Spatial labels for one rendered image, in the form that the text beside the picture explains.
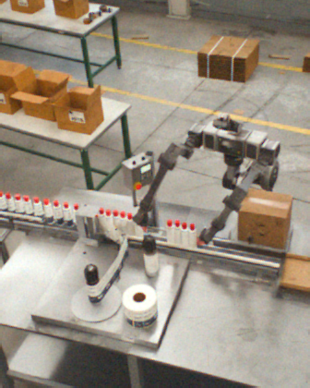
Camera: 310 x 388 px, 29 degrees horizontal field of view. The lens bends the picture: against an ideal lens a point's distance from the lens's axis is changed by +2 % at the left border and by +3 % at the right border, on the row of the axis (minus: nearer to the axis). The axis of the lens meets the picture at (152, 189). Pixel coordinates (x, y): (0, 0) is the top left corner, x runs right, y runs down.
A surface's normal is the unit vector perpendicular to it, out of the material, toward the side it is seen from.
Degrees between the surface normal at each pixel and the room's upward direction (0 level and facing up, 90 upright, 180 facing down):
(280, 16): 90
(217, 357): 0
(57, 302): 0
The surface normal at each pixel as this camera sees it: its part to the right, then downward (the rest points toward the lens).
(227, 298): -0.07, -0.79
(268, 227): -0.35, 0.60
